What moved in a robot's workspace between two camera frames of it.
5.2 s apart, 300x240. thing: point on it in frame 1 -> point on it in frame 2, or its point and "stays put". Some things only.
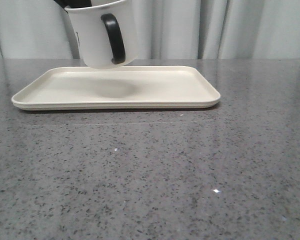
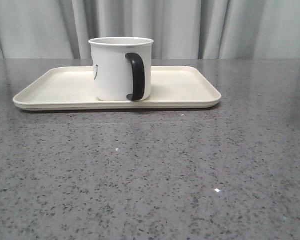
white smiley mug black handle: x=104 y=32 -> x=122 y=68
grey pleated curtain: x=166 y=29 stays put
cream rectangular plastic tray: x=139 y=87 stays put
